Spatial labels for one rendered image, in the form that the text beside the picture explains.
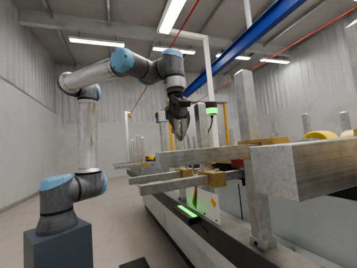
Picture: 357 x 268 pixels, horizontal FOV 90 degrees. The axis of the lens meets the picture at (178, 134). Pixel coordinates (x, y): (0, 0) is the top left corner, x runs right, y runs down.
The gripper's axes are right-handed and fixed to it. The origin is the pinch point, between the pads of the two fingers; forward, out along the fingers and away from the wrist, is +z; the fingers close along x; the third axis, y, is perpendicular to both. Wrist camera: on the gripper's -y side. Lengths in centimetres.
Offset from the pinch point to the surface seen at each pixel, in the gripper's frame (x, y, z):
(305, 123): -115, 23, -7
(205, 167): -6.8, -5.0, 12.3
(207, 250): -8.1, 1.2, 45.7
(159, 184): 12.6, -8.7, 15.1
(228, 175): -14.1, -8.8, 15.9
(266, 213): -8.7, -30.0, 22.4
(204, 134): -7.9, -5.0, -0.3
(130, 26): -65, 477, -395
